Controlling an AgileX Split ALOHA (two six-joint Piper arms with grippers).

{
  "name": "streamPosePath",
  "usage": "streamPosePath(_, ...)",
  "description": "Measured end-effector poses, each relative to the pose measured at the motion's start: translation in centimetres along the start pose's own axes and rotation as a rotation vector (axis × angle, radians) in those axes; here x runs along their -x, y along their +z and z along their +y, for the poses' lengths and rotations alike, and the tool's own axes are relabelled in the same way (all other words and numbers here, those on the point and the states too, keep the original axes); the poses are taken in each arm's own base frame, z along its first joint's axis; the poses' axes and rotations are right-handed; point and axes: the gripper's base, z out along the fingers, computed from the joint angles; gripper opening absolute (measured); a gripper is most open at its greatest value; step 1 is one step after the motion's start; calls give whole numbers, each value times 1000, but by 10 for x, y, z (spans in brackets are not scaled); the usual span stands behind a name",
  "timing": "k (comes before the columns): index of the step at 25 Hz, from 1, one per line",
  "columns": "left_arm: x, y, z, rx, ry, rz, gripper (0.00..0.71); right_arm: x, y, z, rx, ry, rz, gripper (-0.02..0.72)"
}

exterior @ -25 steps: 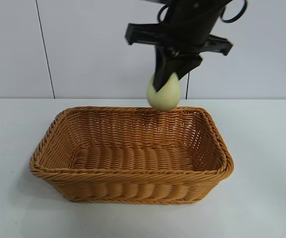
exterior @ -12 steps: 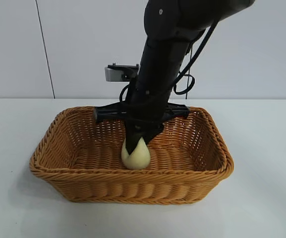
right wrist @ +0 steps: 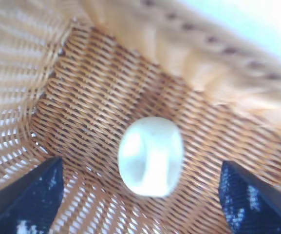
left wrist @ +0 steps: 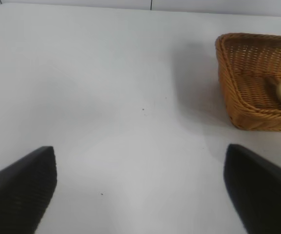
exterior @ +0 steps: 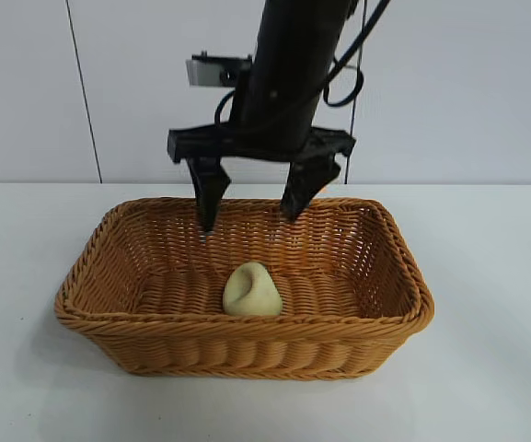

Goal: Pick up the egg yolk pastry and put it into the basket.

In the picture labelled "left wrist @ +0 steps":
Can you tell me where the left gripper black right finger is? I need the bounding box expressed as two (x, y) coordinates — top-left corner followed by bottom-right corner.
(223, 143), (281, 234)

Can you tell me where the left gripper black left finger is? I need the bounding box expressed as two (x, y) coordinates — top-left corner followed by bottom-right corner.
(0, 145), (57, 234)

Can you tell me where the woven wicker basket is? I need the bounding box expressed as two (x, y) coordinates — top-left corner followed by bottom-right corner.
(215, 33), (281, 134)

